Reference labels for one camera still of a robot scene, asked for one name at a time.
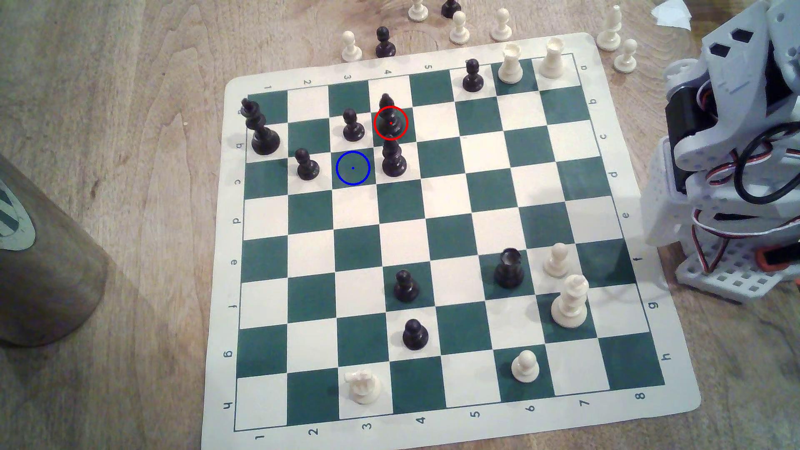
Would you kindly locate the white rook chess piece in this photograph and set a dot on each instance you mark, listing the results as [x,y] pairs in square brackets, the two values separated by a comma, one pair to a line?
[510,65]

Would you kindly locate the black king chess piece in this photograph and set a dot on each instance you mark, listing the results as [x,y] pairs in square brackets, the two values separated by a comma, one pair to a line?
[264,140]

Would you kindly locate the black bishop chess piece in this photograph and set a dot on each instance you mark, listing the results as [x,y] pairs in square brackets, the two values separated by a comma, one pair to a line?
[389,106]
[394,161]

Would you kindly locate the green and white chess mat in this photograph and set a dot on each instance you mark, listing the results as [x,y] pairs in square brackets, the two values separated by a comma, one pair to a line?
[450,237]

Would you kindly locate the white knight chess piece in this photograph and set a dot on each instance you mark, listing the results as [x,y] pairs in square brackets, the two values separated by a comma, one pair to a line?
[363,387]

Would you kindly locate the white queen chess piece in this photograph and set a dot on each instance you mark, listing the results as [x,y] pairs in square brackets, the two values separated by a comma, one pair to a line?
[570,307]

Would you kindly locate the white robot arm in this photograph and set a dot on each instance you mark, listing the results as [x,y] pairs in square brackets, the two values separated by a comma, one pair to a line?
[731,81]

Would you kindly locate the black pawn chess piece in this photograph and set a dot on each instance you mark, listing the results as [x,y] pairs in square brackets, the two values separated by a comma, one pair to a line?
[450,9]
[415,336]
[354,130]
[307,167]
[406,289]
[385,45]
[473,80]

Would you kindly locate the black rook chess piece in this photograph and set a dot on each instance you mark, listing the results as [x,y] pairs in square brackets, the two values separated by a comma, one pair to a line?
[509,270]

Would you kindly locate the white crumpled paper scrap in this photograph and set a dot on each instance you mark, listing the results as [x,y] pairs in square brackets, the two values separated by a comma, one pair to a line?
[672,14]

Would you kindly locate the white pawn chess piece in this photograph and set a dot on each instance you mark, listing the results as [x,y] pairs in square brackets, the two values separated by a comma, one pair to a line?
[557,262]
[351,50]
[460,31]
[525,369]
[500,28]
[418,10]
[625,59]

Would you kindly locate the brown cup with logo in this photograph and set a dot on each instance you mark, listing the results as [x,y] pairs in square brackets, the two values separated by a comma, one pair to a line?
[44,275]

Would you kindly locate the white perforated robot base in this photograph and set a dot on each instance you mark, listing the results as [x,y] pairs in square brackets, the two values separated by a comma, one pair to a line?
[728,275]

